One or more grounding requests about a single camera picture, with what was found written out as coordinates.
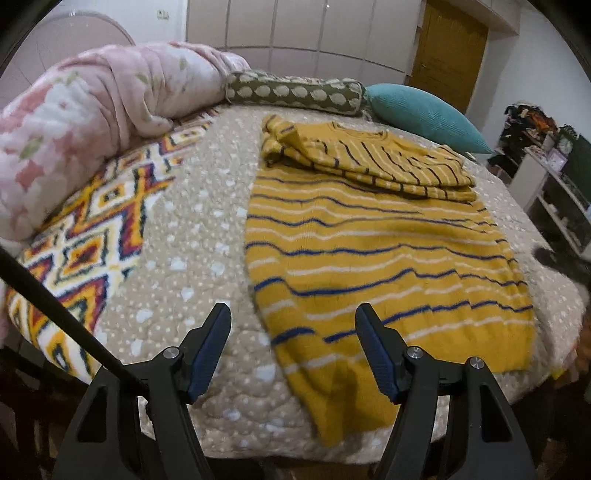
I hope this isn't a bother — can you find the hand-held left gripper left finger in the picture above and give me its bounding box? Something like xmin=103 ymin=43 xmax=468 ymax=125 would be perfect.
xmin=52 ymin=302 xmax=232 ymax=480

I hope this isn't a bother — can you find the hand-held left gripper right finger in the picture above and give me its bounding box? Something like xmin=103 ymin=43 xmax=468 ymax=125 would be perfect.
xmin=355 ymin=302 xmax=539 ymax=480

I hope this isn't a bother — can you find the yellow striped knit sweater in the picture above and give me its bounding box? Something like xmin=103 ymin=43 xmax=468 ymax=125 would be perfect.
xmin=245 ymin=114 xmax=536 ymax=449

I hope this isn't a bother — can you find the white shelf unit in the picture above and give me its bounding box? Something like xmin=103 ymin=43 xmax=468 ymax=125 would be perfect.
xmin=508 ymin=134 xmax=591 ymax=256

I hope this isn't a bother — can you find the beige dotted quilted bedspread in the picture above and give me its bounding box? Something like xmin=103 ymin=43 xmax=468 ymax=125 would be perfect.
xmin=95 ymin=104 xmax=588 ymax=457

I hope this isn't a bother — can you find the pile of dark clutter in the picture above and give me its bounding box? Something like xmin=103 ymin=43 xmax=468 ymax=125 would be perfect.
xmin=500 ymin=102 xmax=560 ymax=145

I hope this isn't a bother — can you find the geometric patterned blanket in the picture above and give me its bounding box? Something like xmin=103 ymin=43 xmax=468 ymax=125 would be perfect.
xmin=4 ymin=113 xmax=218 ymax=385

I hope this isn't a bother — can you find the teal ribbed pillow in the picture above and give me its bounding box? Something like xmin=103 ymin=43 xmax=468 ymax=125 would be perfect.
xmin=365 ymin=83 xmax=495 ymax=154

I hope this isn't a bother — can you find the brown wooden door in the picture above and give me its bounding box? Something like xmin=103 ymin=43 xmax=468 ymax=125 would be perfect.
xmin=409 ymin=0 xmax=489 ymax=114

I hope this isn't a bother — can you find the pink floral fleece blanket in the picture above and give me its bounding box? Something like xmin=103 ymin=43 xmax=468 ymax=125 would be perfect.
xmin=0 ymin=41 xmax=252 ymax=241

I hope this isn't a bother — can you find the olive spotted bolster pillow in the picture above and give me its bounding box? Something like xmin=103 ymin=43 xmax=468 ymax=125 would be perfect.
xmin=225 ymin=69 xmax=368 ymax=116

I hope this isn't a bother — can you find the white wardrobe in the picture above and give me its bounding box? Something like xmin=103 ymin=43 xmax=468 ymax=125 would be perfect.
xmin=186 ymin=0 xmax=426 ymax=78

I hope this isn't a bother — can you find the white curved headboard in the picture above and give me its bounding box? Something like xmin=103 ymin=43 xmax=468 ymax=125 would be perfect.
xmin=0 ymin=17 xmax=138 ymax=112

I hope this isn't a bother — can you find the black cable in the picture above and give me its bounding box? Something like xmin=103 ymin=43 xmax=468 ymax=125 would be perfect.
xmin=0 ymin=244 xmax=155 ymax=404

